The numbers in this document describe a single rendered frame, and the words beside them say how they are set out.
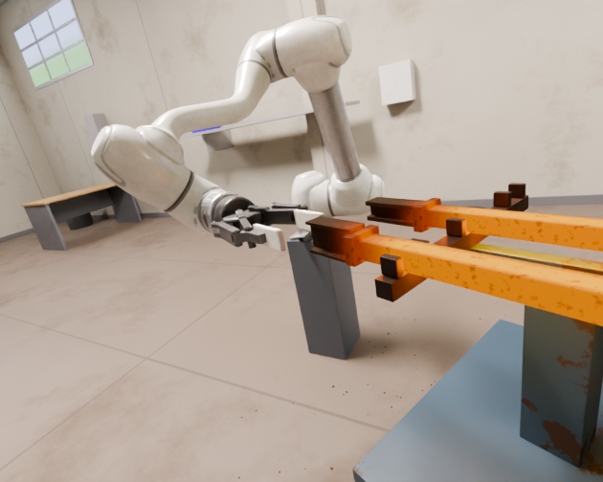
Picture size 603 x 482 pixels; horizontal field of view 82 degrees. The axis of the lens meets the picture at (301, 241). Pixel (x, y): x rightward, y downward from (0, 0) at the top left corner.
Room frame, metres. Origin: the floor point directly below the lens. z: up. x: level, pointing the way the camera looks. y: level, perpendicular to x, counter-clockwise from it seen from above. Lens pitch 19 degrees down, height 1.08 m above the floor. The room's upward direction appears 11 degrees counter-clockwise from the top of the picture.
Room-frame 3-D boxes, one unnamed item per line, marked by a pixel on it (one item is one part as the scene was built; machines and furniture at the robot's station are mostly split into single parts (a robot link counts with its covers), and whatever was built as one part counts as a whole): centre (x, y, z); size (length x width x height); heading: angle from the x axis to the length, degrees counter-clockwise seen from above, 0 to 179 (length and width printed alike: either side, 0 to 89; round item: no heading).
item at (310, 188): (1.48, -0.08, 0.77); 0.18 x 0.16 x 0.22; 68
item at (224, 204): (0.62, 0.10, 0.94); 0.09 x 0.08 x 0.07; 34
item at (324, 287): (1.49, -0.07, 0.30); 0.20 x 0.20 x 0.60; 57
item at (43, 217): (5.31, 3.12, 0.34); 1.28 x 0.69 x 0.69; 147
